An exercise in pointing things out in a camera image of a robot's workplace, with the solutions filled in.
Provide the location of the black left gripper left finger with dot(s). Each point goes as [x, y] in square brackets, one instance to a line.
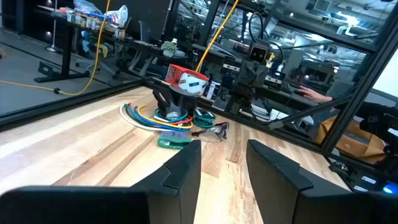
[93, 205]

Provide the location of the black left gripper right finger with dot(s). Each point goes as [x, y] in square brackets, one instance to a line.
[295, 202]

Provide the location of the person's hand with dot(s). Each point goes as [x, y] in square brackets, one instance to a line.
[312, 95]

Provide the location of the clear safety glasses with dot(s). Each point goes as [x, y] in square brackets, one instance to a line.
[217, 129]

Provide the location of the brown cardboard box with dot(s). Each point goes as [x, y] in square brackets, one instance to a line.
[351, 143]

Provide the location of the small potted plant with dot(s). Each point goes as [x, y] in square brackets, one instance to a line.
[168, 46]

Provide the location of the office chair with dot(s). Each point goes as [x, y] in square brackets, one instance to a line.
[143, 56]

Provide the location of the white plastic bag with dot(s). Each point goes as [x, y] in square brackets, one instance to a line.
[118, 15]

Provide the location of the round base floor stand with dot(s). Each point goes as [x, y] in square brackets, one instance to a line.
[51, 48]

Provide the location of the blue plastic bag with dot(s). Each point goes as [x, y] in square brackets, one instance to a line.
[85, 6]

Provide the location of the grey duct tape roll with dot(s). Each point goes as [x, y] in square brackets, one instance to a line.
[189, 102]

